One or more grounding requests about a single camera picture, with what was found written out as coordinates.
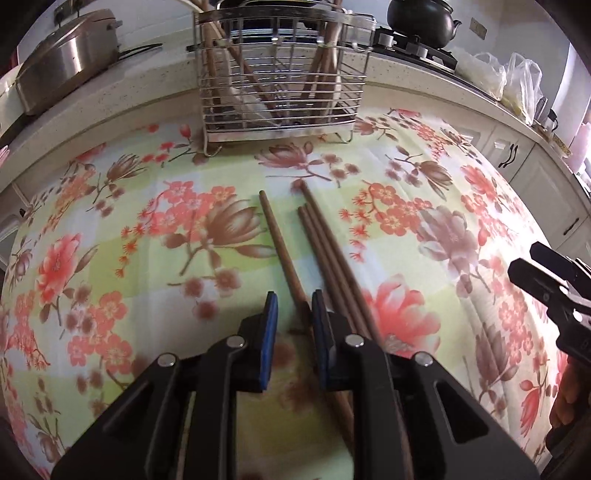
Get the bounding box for white long-handled spoon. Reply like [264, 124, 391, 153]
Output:
[197, 21, 276, 129]

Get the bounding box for brown wooden chopstick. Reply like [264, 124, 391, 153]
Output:
[296, 205, 366, 340]
[199, 23, 221, 114]
[300, 181, 384, 346]
[301, 204, 373, 340]
[259, 190, 355, 455]
[301, 21, 342, 117]

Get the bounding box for beige short rice scoop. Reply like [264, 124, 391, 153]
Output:
[328, 72, 342, 115]

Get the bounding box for dark lone chopstick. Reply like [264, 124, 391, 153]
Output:
[209, 21, 276, 125]

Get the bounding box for right hand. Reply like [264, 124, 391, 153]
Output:
[549, 361, 588, 429]

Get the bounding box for white cabinet drawers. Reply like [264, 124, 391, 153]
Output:
[452, 121, 590, 263]

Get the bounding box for floral tablecloth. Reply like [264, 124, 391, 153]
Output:
[1, 107, 565, 479]

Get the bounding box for clear plastic bag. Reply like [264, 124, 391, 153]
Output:
[501, 52, 543, 126]

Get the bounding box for white plastic bag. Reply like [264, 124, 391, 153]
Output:
[452, 48, 507, 101]

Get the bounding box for black clay kettle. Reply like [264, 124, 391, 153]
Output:
[387, 0, 462, 49]

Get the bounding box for silver rice cooker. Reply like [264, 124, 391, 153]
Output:
[1, 1, 121, 118]

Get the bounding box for wall light switch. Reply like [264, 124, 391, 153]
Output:
[470, 17, 488, 40]

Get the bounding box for steel wire utensil rack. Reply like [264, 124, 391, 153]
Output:
[188, 1, 377, 156]

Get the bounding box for black power cable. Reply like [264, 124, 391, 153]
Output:
[117, 43, 164, 61]

